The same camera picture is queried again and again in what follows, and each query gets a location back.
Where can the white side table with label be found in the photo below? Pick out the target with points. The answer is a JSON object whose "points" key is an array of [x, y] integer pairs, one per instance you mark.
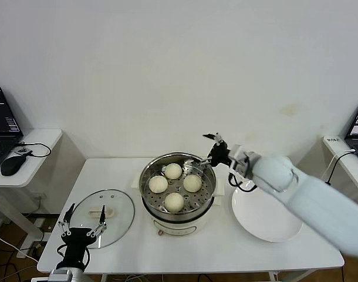
{"points": [[352, 173]]}

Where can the small printed label sticker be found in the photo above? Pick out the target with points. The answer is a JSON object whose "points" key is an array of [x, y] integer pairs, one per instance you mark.
{"points": [[333, 140]]}

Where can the white side table rounded corner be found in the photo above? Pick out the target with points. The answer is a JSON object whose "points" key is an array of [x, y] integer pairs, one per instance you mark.
{"points": [[47, 136]]}

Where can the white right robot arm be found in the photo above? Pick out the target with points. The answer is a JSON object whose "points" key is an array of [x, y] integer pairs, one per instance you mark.
{"points": [[308, 194]]}

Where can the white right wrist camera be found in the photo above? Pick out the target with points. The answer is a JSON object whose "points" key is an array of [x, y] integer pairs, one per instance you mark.
{"points": [[239, 155]]}

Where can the white steamed baozi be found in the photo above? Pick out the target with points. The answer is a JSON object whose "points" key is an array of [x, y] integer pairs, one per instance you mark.
{"points": [[158, 184], [174, 202], [173, 171], [192, 183]]}

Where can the white floor power strip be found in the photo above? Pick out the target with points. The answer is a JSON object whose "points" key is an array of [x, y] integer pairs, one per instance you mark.
{"points": [[23, 253]]}

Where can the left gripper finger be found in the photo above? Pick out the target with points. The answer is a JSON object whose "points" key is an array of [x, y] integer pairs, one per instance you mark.
{"points": [[102, 216], [69, 214]]}

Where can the white round plate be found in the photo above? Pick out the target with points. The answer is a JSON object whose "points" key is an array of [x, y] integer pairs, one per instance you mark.
{"points": [[255, 217]]}

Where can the cream electric cooking pot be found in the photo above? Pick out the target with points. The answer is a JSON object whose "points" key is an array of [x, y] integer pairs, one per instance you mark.
{"points": [[179, 226]]}

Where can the black computer mouse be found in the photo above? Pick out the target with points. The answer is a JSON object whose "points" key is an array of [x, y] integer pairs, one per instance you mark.
{"points": [[11, 166]]}

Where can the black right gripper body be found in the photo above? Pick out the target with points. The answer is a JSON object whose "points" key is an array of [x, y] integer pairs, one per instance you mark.
{"points": [[220, 154]]}

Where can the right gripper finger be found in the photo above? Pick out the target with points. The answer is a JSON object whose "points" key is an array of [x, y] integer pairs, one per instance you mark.
{"points": [[215, 137], [204, 160]]}

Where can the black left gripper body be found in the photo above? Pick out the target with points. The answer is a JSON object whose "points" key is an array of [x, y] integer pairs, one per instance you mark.
{"points": [[77, 243]]}

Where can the stainless steel steamer basket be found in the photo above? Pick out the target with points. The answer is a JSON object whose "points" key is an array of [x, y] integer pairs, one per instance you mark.
{"points": [[196, 202]]}

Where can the black laptop with dark screen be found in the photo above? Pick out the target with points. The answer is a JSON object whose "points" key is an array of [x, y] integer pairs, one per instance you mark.
{"points": [[3, 117]]}

